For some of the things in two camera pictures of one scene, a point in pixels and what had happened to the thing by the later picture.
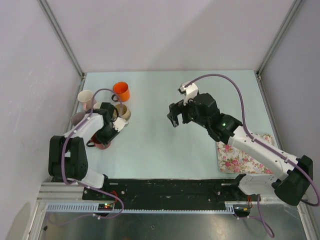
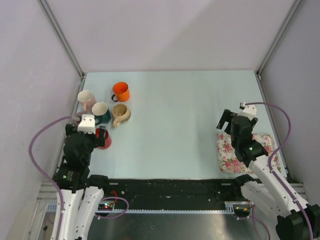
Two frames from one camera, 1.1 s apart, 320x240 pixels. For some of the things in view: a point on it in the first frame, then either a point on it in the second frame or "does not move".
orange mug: [122, 89] does not move
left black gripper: [106, 140] to [99, 141]
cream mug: [125, 113] does not move
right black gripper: [177, 108] to [226, 117]
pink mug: [86, 97] does not move
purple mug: [77, 118] does not move
